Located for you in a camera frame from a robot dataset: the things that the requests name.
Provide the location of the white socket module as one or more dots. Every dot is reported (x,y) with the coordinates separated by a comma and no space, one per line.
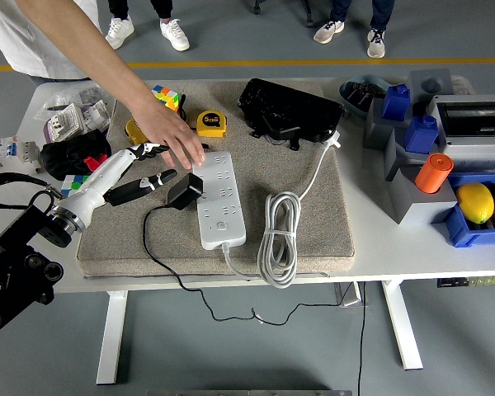
(95,117)

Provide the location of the grey-brown mat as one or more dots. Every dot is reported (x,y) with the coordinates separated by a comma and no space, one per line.
(169,247)

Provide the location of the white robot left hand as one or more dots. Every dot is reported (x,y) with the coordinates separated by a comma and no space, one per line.
(99,177)

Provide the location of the table control panel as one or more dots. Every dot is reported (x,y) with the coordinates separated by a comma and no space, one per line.
(458,282)

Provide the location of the blue plastic block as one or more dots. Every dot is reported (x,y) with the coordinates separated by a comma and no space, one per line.
(396,103)
(420,136)

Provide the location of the orange cylinder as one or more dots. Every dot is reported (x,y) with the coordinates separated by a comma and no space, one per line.
(433,173)

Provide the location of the yellow tape measure black label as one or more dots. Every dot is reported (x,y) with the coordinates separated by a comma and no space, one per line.
(211,123)

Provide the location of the yellow lemon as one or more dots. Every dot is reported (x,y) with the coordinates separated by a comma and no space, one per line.
(474,202)

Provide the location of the white circuit breaker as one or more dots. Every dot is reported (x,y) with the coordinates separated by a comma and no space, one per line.
(12,158)

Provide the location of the white socket panel purple back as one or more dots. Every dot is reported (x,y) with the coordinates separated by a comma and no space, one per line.
(64,123)

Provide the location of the person's right hand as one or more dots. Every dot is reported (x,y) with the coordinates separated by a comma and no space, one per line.
(169,132)

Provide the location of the grey electrical enclosure box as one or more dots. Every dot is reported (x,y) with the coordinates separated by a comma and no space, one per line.
(470,144)

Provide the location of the small colourful puzzle cube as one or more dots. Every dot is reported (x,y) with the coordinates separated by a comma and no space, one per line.
(72,183)

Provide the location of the large colourful puzzle cube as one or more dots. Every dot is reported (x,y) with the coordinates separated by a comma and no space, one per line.
(167,97)

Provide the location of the black cloth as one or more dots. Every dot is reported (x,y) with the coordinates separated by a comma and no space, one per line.
(66,154)

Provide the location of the grey box under table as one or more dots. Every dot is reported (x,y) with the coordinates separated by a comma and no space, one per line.
(348,297)

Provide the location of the person's right forearm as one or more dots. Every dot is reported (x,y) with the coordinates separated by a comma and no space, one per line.
(107,66)

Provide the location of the black binder clips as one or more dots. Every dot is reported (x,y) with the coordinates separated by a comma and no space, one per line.
(363,92)

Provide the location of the grey stepped block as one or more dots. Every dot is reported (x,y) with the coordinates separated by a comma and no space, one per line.
(416,208)

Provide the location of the beige roll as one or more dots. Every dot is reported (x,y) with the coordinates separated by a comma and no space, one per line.
(462,84)

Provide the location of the white table leg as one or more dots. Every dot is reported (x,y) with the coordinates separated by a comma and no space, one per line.
(111,338)
(402,326)

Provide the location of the yellow tape measure brown label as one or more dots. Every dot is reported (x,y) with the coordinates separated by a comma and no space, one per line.
(134,131)

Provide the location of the black chair base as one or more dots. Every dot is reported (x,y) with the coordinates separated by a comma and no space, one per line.
(308,18)

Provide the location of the black plug adapter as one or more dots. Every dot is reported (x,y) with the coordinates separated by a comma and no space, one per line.
(183,194)

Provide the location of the white power strip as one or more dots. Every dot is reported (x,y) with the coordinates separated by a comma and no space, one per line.
(224,218)

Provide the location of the black plastic case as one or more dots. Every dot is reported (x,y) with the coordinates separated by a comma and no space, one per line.
(288,107)

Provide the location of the blue plastic bin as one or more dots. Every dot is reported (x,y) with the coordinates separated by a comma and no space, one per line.
(462,235)

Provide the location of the grey block with round hole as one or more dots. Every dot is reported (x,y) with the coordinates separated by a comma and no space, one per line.
(431,84)

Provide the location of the blue bowl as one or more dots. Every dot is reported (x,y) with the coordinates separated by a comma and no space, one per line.
(345,97)

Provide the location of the grey square block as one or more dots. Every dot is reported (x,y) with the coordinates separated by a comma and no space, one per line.
(377,132)

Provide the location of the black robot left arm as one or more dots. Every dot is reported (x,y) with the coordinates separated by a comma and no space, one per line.
(20,268)

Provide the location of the red plastic piece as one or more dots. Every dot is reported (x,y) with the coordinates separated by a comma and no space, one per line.
(97,161)

